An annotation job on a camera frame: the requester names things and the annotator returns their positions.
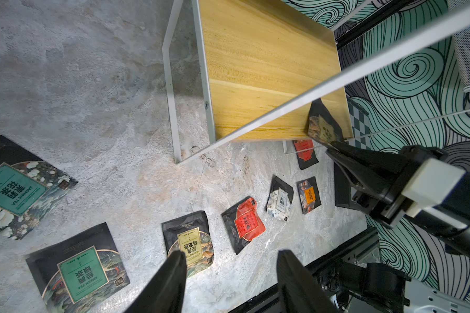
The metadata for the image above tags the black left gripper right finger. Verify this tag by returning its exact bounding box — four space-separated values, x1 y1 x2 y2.
276 250 338 313

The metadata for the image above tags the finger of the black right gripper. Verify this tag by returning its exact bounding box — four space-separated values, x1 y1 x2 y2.
326 149 380 202
328 141 409 176

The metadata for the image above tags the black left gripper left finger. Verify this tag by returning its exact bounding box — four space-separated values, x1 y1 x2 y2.
125 250 187 312

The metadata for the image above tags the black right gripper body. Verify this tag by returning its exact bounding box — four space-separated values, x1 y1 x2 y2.
355 146 447 228

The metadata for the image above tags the orange label tea bag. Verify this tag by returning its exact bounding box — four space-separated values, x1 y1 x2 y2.
297 177 322 215

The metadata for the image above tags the yellow label tea bag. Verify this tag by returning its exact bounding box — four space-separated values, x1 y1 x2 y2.
161 211 214 278
307 99 344 146

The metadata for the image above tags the black barcode tea bag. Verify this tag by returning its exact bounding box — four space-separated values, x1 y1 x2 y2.
26 222 131 312

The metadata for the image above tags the green label tea bag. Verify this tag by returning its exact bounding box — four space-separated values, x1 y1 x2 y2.
0 135 78 240

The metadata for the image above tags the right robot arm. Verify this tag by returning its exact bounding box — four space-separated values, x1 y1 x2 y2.
326 141 470 257

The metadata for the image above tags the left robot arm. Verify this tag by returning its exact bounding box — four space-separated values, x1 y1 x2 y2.
127 250 470 312

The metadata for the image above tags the white metal wooden shelf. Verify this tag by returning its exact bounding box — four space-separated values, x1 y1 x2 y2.
162 0 470 164

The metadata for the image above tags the black chessboard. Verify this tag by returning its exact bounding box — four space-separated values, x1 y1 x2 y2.
334 99 372 211

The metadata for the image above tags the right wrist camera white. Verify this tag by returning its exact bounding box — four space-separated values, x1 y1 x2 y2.
401 159 467 230

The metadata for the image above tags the black frame post right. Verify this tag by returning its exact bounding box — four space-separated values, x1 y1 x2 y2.
336 0 411 50

